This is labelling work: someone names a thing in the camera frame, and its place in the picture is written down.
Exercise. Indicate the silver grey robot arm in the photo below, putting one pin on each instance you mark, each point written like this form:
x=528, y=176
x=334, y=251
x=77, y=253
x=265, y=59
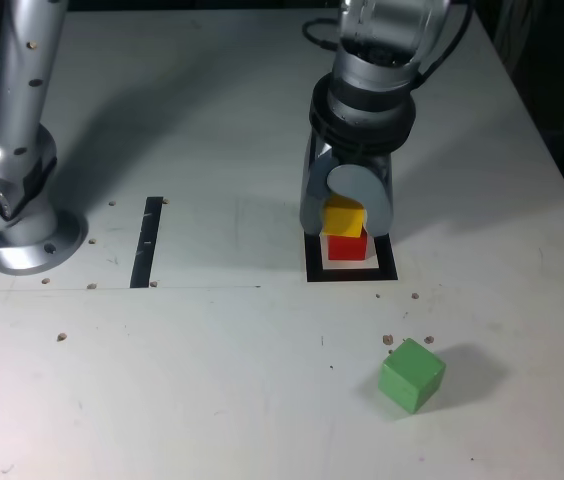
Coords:
x=17, y=110

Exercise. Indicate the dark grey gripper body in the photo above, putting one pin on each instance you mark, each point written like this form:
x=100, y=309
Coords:
x=319, y=160

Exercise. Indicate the red cube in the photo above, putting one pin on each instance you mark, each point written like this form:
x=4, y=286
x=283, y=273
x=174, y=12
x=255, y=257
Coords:
x=347, y=248

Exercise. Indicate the yellow cube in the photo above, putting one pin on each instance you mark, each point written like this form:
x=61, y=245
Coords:
x=343, y=217

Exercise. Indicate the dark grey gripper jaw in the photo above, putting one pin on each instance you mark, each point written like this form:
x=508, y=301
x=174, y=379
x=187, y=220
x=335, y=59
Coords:
x=312, y=200

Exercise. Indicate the green cube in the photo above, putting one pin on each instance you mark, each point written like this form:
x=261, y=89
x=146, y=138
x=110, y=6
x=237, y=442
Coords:
x=409, y=375

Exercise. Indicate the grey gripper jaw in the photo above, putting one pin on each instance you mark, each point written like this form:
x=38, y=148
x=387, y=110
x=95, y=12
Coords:
x=362, y=185

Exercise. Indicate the black tape strip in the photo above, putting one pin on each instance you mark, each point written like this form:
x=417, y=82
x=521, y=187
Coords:
x=145, y=245

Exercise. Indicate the black tape square outline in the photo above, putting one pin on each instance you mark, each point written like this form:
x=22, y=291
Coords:
x=352, y=275

